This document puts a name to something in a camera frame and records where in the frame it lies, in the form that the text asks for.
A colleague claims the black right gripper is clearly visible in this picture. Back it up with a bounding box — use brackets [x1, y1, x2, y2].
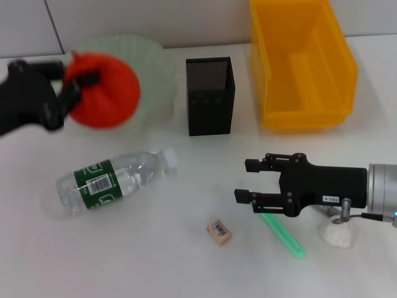
[234, 152, 368, 218]

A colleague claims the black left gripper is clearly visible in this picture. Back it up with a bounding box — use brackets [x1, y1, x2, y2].
[0, 58, 100, 136]

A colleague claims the white paper ball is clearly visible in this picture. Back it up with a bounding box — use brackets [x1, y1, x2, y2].
[318, 216, 355, 248]

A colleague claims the clear green-label water bottle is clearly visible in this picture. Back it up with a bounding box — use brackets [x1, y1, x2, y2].
[55, 148, 178, 220]

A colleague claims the green pen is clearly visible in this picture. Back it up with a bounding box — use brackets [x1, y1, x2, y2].
[259, 204, 306, 260]

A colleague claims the beige eraser with barcode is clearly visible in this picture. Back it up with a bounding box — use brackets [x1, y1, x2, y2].
[205, 218, 234, 246]

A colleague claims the pale green glass fruit plate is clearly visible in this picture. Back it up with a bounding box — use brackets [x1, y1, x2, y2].
[73, 34, 175, 125]

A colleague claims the black mesh pen holder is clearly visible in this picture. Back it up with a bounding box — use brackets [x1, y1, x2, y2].
[185, 56, 236, 137]

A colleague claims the yellow plastic bin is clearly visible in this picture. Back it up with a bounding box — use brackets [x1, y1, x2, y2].
[249, 0, 360, 131]

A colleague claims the right wrist cable with connector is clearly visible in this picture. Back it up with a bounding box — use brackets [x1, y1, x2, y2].
[330, 198, 397, 225]

